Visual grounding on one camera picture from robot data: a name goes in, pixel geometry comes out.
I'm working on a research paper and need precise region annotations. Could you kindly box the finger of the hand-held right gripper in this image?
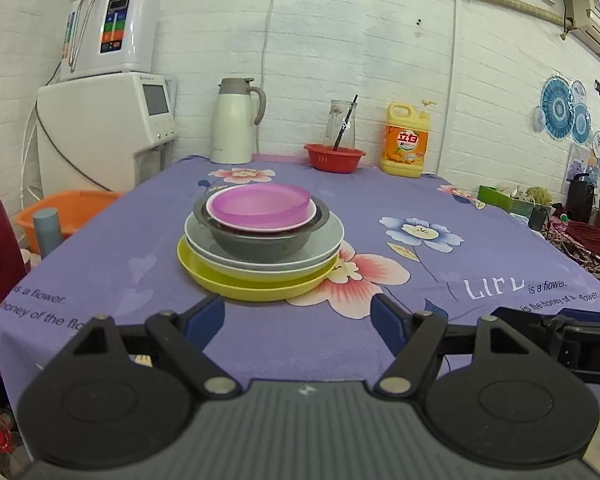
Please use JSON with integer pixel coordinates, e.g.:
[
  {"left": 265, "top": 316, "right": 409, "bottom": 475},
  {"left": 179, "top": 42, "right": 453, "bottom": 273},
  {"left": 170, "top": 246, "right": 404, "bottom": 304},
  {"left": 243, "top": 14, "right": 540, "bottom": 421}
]
[
  {"left": 555, "top": 309, "right": 600, "bottom": 327},
  {"left": 489, "top": 306, "right": 568, "bottom": 358}
]

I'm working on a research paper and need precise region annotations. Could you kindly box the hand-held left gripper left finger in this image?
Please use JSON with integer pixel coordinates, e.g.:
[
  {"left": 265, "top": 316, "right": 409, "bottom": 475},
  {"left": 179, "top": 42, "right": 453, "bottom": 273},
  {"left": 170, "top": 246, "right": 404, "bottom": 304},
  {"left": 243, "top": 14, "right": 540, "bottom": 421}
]
[{"left": 55, "top": 294, "right": 243, "bottom": 402}]

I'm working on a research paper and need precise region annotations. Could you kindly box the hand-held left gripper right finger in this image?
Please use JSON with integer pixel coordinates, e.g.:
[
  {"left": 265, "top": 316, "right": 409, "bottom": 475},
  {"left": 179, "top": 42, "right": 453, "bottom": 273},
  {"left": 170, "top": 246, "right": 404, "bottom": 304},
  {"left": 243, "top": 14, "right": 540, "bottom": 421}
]
[{"left": 372, "top": 293, "right": 556, "bottom": 401}]

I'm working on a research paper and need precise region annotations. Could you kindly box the yellow plastic plate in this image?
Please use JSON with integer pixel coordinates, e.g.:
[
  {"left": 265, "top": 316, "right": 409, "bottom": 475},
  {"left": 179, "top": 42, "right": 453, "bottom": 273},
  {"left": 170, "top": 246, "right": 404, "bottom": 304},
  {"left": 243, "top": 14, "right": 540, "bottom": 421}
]
[{"left": 176, "top": 234, "right": 341, "bottom": 303}]

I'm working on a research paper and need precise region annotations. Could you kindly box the stainless steel bowl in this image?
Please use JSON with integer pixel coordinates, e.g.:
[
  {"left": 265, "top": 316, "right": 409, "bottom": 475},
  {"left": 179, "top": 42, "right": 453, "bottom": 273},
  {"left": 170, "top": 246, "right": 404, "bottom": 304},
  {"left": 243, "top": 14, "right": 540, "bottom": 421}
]
[{"left": 193, "top": 192, "right": 330, "bottom": 264}]

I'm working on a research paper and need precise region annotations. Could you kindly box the white floral plate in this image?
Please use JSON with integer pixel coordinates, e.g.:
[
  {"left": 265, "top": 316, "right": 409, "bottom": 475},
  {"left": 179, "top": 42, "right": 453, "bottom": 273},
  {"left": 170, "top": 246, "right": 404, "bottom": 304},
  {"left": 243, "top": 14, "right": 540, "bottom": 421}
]
[{"left": 184, "top": 209, "right": 346, "bottom": 277}]

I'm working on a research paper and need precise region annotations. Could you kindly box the purple plastic bowl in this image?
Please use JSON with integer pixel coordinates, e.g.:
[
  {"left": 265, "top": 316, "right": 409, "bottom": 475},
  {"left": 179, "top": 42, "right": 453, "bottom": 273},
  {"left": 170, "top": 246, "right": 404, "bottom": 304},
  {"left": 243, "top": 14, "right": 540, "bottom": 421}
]
[{"left": 206, "top": 183, "right": 317, "bottom": 230}]

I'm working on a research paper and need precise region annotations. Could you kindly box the white ceramic bowl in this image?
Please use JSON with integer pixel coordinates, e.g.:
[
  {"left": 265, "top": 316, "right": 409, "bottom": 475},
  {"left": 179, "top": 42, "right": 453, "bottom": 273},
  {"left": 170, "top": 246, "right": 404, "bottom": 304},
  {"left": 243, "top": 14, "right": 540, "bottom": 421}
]
[{"left": 206, "top": 195, "right": 319, "bottom": 237}]

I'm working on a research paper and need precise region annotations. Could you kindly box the purple floral tablecloth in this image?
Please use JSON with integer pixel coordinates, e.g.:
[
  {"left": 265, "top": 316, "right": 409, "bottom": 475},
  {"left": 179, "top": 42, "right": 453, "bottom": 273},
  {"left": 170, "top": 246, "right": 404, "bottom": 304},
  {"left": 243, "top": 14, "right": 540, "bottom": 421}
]
[{"left": 0, "top": 154, "right": 600, "bottom": 411}]

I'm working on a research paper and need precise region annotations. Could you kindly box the black flask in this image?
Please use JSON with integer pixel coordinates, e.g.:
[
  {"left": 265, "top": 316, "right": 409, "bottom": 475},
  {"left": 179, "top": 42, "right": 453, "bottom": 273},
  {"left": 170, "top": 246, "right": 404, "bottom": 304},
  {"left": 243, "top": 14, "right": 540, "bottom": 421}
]
[{"left": 565, "top": 172, "right": 597, "bottom": 224}]

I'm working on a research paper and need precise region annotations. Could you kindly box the green cardboard box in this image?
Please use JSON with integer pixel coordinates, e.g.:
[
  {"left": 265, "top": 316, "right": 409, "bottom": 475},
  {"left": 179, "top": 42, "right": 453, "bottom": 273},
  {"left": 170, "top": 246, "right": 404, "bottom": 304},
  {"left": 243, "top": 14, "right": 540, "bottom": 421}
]
[{"left": 477, "top": 185, "right": 552, "bottom": 214}]

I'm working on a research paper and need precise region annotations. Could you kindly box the orange plastic basin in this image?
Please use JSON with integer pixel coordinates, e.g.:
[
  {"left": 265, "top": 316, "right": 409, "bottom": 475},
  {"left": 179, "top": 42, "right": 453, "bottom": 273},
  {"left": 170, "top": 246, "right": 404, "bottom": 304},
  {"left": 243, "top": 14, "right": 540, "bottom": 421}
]
[{"left": 12, "top": 190, "right": 124, "bottom": 250}]

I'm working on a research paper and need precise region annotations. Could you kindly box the red plastic basket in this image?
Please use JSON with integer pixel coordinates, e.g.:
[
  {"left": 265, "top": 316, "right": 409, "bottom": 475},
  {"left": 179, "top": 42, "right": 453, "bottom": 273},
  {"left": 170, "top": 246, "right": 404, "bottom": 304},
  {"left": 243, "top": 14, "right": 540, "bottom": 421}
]
[{"left": 303, "top": 143, "right": 367, "bottom": 174}]

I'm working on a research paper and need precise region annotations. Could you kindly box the yellow dish soap bottle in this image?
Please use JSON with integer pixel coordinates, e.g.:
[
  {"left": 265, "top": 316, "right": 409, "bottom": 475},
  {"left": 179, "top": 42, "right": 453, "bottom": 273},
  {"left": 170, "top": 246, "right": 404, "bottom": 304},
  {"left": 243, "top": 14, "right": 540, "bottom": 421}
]
[{"left": 380, "top": 100, "right": 437, "bottom": 179}]

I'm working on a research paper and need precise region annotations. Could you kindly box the grey-blue bottle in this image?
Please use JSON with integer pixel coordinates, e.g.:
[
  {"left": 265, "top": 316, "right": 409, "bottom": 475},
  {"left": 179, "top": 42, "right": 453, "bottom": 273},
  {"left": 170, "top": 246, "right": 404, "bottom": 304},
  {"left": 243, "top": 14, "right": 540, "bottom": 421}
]
[{"left": 32, "top": 207, "right": 64, "bottom": 257}]

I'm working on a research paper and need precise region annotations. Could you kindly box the small blue paper fan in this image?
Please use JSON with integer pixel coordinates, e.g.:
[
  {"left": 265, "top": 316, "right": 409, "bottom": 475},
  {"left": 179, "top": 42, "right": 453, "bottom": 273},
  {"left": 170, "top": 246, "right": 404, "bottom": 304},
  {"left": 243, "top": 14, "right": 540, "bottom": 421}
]
[{"left": 571, "top": 102, "right": 593, "bottom": 146}]

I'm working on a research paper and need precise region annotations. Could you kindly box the white thermos jug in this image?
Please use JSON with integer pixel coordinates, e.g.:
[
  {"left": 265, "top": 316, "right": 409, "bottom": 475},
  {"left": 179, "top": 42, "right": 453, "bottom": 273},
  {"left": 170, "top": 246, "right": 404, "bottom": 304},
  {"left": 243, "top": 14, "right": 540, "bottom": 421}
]
[{"left": 210, "top": 78, "right": 267, "bottom": 165}]

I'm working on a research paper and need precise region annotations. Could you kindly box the black stirring stick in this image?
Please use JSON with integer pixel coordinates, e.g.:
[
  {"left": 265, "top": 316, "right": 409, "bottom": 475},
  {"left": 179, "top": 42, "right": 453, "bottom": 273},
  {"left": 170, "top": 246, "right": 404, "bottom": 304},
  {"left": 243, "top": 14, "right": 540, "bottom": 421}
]
[{"left": 332, "top": 95, "right": 359, "bottom": 152}]

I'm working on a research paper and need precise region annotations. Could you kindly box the clear glass pitcher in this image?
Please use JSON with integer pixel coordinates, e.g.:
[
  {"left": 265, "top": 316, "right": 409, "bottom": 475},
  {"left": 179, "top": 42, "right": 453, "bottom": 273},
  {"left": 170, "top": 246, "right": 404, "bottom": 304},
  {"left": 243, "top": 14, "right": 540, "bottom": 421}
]
[{"left": 323, "top": 99, "right": 357, "bottom": 151}]

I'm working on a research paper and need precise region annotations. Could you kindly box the large blue paper fan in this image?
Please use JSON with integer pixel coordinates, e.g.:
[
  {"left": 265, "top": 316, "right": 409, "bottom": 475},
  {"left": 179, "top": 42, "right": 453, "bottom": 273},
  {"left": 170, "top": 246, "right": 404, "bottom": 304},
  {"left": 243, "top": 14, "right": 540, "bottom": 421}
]
[{"left": 538, "top": 75, "right": 576, "bottom": 140}]

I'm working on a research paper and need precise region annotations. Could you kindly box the white water dispenser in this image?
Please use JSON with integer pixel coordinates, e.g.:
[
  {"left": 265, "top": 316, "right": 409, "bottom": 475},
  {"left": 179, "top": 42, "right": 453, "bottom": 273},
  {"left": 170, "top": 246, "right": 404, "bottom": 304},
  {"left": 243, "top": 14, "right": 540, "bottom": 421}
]
[{"left": 36, "top": 72, "right": 179, "bottom": 197}]

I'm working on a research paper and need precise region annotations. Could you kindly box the white air conditioner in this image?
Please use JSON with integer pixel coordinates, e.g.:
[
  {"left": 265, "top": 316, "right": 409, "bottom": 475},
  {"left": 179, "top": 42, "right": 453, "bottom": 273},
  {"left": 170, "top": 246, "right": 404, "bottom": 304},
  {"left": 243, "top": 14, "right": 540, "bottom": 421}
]
[{"left": 561, "top": 0, "right": 600, "bottom": 70}]

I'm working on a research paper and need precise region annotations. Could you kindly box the white water purifier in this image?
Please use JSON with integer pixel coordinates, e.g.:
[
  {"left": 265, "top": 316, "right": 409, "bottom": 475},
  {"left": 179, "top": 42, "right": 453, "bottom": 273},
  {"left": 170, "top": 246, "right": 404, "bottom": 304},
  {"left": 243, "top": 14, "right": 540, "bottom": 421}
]
[{"left": 60, "top": 0, "right": 161, "bottom": 82}]

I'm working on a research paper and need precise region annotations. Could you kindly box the red cable pile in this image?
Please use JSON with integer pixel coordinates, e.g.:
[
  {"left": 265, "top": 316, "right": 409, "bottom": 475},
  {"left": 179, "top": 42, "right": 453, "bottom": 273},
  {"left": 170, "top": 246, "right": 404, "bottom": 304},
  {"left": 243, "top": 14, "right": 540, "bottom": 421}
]
[{"left": 544, "top": 219, "right": 600, "bottom": 288}]

